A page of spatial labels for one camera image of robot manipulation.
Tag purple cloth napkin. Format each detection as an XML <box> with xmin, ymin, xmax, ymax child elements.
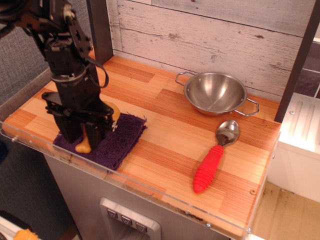
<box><xmin>53</xmin><ymin>113</ymin><xmax>147</xmax><ymax>171</ymax></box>

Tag yellow toy chicken drumstick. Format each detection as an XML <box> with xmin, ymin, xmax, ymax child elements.
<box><xmin>75</xmin><ymin>101</ymin><xmax>121</xmax><ymax>154</ymax></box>

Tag dark grey vertical post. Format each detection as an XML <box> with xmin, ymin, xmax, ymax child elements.
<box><xmin>274</xmin><ymin>0</ymin><xmax>320</xmax><ymax>123</ymax></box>

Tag silver dispenser panel with buttons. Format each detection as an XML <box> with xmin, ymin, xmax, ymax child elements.
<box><xmin>99</xmin><ymin>197</ymin><xmax>162</xmax><ymax>240</ymax></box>

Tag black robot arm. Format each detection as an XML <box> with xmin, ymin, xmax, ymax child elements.
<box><xmin>0</xmin><ymin>0</ymin><xmax>120</xmax><ymax>154</ymax></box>

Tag steel bowl with handles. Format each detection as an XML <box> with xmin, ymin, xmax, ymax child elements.
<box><xmin>175</xmin><ymin>71</ymin><xmax>260</xmax><ymax>117</ymax></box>

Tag red-handled metal spoon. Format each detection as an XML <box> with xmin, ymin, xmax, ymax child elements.
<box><xmin>193</xmin><ymin>120</ymin><xmax>240</xmax><ymax>194</ymax></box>

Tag orange-yellow fuzzy object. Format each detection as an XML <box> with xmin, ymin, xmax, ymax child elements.
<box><xmin>13</xmin><ymin>229</ymin><xmax>39</xmax><ymax>240</ymax></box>

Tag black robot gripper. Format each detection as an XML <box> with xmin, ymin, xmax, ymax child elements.
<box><xmin>42</xmin><ymin>44</ymin><xmax>115</xmax><ymax>150</ymax></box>

